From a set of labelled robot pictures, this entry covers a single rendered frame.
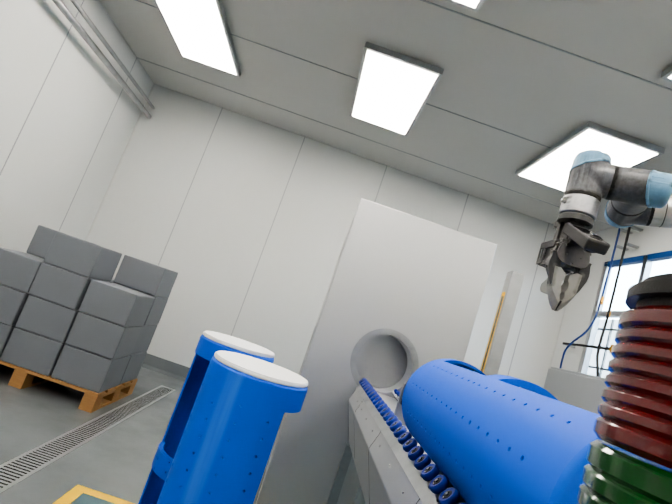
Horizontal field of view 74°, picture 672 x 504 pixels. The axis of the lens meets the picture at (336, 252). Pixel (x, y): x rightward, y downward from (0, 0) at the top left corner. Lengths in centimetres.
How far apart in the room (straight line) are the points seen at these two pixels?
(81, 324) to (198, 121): 330
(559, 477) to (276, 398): 74
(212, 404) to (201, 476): 17
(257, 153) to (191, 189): 96
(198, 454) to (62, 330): 291
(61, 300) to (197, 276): 215
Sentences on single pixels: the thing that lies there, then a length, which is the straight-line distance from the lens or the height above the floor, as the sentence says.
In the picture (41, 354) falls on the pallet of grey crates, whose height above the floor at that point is 28.
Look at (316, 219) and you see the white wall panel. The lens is 577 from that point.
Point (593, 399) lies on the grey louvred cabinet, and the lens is 340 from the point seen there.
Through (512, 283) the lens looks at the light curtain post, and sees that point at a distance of 216.
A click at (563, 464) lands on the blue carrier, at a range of 66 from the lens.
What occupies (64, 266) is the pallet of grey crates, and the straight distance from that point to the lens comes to 408.
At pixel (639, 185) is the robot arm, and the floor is 169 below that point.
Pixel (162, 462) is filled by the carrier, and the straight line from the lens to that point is 174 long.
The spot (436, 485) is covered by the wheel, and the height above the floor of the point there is 96.
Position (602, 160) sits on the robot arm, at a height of 173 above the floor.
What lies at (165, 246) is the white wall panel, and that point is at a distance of 596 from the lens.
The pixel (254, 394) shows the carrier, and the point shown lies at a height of 99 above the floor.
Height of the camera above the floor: 122
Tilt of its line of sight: 9 degrees up
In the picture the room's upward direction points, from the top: 19 degrees clockwise
